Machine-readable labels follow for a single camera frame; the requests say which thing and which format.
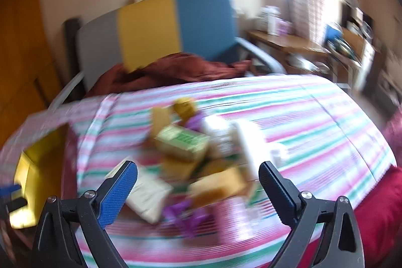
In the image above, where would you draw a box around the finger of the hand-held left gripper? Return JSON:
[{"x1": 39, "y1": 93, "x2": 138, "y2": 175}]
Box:
[{"x1": 0, "y1": 184, "x2": 28, "y2": 215}]

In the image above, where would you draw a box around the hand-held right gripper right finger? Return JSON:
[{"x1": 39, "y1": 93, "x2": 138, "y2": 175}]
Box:
[{"x1": 258, "y1": 160, "x2": 366, "y2": 268}]

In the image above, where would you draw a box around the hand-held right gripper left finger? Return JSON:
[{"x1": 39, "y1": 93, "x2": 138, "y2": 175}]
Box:
[{"x1": 31, "y1": 160, "x2": 139, "y2": 268}]

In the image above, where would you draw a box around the gold tin box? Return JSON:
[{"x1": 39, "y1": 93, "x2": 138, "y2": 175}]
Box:
[{"x1": 0, "y1": 95, "x2": 106, "y2": 243}]

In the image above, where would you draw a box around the white tube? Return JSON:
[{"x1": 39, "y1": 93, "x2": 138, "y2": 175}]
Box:
[{"x1": 233, "y1": 121, "x2": 268, "y2": 178}]

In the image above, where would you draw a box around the yellow sponge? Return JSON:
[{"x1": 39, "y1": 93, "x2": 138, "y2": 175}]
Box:
[
  {"x1": 161, "y1": 157, "x2": 196, "y2": 181},
  {"x1": 150, "y1": 106, "x2": 173, "y2": 137},
  {"x1": 188, "y1": 167, "x2": 252, "y2": 203}
]

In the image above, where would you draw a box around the purple packet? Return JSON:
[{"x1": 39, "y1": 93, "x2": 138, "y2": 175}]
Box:
[{"x1": 163, "y1": 201, "x2": 208, "y2": 238}]

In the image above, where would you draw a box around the white plastic bag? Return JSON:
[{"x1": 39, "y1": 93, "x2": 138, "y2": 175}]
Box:
[{"x1": 200, "y1": 115, "x2": 237, "y2": 159}]

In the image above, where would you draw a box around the yellow sock ball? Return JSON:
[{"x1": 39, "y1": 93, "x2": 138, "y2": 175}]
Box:
[{"x1": 174, "y1": 98, "x2": 199, "y2": 123}]

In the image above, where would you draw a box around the white tissue packet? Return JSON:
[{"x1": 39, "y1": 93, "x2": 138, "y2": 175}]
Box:
[{"x1": 106, "y1": 160, "x2": 174, "y2": 224}]

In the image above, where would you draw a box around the green carton box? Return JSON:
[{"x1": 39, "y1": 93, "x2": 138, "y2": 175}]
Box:
[{"x1": 153, "y1": 124, "x2": 210, "y2": 162}]

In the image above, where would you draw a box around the striped bedsheet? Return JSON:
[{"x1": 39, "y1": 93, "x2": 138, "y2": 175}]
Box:
[{"x1": 0, "y1": 73, "x2": 398, "y2": 268}]

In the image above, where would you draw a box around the red blanket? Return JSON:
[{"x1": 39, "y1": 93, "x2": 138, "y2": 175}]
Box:
[{"x1": 301, "y1": 117, "x2": 402, "y2": 268}]

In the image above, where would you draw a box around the rust brown blanket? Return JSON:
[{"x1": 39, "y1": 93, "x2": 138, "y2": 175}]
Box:
[{"x1": 85, "y1": 53, "x2": 253, "y2": 97}]

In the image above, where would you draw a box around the wooden desk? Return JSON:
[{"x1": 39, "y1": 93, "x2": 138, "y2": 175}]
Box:
[{"x1": 245, "y1": 29, "x2": 362, "y2": 89}]

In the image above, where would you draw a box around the wooden wardrobe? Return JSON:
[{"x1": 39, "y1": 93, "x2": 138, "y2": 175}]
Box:
[{"x1": 0, "y1": 0, "x2": 66, "y2": 146}]

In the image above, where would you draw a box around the grey yellow blue sofa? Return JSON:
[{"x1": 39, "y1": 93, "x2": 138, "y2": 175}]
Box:
[{"x1": 48, "y1": 0, "x2": 286, "y2": 108}]

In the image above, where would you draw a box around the small purple box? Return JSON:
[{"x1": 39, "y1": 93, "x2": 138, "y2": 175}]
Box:
[{"x1": 278, "y1": 20, "x2": 295, "y2": 35}]

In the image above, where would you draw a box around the blue bag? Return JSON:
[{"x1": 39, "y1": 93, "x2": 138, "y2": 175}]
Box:
[{"x1": 324, "y1": 22, "x2": 343, "y2": 43}]

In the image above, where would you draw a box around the tall white carton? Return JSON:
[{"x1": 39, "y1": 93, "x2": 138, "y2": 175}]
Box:
[{"x1": 266, "y1": 6, "x2": 282, "y2": 36}]

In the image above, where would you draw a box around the white printed box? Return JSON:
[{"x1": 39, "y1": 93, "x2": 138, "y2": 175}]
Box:
[{"x1": 254, "y1": 15, "x2": 269, "y2": 30}]

